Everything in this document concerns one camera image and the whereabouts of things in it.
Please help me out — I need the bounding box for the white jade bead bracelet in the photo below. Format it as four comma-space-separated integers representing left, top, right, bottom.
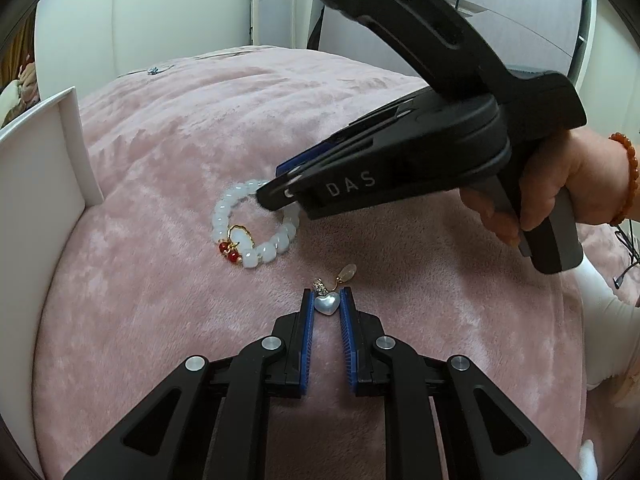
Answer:
209, 179, 303, 270

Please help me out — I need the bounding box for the silver heart pendant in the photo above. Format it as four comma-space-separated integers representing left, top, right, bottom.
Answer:
314, 278, 341, 316

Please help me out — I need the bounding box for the person's right hand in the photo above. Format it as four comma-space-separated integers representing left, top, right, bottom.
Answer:
460, 127, 639, 247

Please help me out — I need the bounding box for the pink plush blanket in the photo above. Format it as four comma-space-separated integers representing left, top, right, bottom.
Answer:
34, 48, 639, 479

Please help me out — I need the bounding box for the grey wardrobe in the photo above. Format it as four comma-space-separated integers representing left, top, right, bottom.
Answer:
252, 0, 584, 75

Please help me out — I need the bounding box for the white rectangular tray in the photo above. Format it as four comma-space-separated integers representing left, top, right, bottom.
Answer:
1, 88, 103, 479

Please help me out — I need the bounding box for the pink plush toys pile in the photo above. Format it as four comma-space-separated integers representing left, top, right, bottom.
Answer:
0, 61, 40, 127

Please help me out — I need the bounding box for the orange bead wrist bracelet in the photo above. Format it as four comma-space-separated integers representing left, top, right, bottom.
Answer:
607, 131, 640, 228

